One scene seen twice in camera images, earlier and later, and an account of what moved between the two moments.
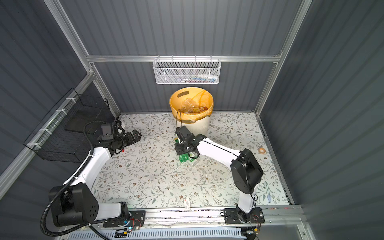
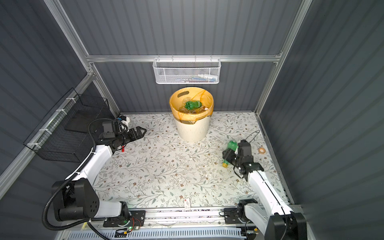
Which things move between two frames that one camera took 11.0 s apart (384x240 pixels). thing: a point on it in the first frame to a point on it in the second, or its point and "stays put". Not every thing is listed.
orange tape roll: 262,151 stays put
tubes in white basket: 201,78 stays put
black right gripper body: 181,148 to 233,157
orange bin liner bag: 202,96 stays put
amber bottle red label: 198,109 stays put
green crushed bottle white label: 190,156 to 192,105
